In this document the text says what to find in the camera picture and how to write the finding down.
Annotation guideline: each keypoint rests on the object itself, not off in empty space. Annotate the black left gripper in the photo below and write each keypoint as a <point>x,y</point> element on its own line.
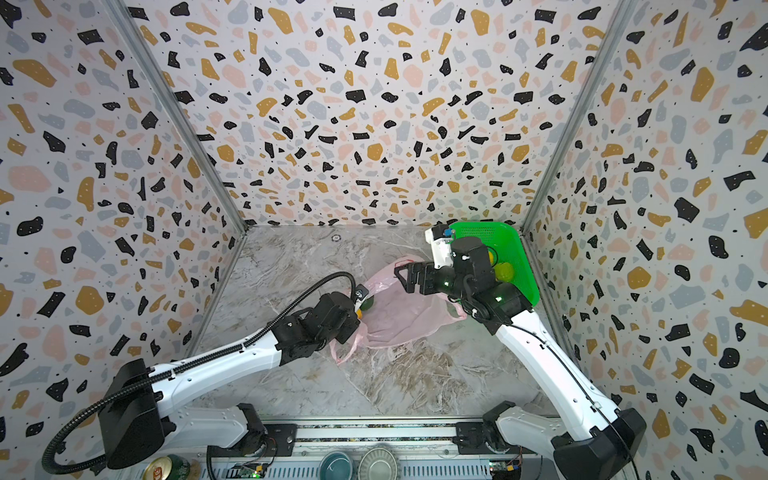
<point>351,328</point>

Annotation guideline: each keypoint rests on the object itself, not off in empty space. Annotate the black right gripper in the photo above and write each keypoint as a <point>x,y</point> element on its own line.
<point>425,279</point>

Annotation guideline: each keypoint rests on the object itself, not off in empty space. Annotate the green custard apple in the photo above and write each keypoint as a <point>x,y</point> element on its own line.
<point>504,272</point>

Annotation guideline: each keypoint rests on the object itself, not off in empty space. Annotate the pink plastic bag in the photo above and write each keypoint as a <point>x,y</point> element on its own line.
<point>396,317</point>

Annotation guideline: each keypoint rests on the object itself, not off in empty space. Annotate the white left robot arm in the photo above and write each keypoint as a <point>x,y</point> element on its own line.
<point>137,425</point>

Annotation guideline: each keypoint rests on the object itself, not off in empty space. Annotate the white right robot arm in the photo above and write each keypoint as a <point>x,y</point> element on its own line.
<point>592,438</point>

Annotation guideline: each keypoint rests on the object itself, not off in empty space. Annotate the dark green lime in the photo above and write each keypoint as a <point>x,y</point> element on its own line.
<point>368,303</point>

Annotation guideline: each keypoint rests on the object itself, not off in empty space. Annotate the green plastic basket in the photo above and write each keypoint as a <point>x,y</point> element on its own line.
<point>508,247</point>

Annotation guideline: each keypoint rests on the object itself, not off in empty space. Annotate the teal ceramic bowl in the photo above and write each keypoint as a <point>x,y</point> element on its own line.
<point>336,465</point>

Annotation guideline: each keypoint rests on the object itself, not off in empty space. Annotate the grey ribbed plate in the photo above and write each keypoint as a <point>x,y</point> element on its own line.
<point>379,463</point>

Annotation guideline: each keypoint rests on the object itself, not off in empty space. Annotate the green circuit board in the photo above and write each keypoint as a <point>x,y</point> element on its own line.
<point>250,470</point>

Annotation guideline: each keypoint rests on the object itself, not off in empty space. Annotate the right circuit board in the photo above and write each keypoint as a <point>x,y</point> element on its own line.
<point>506,469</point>

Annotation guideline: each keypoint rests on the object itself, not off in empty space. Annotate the green gold drink can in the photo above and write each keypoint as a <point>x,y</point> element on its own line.
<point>172,467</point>

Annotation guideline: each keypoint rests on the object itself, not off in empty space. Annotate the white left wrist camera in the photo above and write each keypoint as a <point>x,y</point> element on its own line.
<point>361,293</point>

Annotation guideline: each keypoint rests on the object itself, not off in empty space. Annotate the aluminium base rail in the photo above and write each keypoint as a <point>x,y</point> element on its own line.
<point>425,448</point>

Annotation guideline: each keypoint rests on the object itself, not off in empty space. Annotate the aluminium corner post right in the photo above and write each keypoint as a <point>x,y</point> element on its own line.
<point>615,28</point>

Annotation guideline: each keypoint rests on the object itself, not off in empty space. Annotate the aluminium corner post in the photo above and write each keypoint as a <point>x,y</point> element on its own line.
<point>120,17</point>
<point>615,28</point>

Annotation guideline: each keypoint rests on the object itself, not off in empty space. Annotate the aluminium corner post left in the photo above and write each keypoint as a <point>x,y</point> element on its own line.
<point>120,17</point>

